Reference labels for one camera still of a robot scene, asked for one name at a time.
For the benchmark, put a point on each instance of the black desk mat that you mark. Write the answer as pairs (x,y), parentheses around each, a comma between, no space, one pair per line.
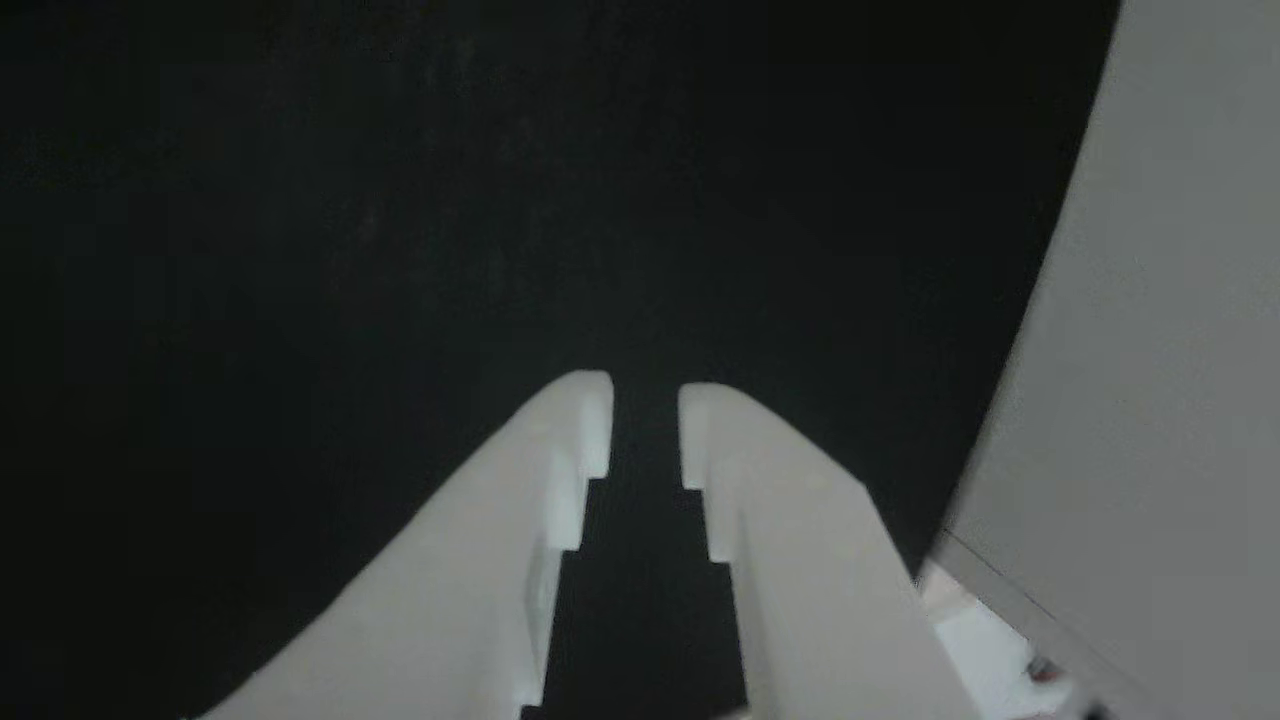
(400,250)

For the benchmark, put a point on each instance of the black red table clamp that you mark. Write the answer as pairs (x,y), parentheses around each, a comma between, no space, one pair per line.
(1043,670)

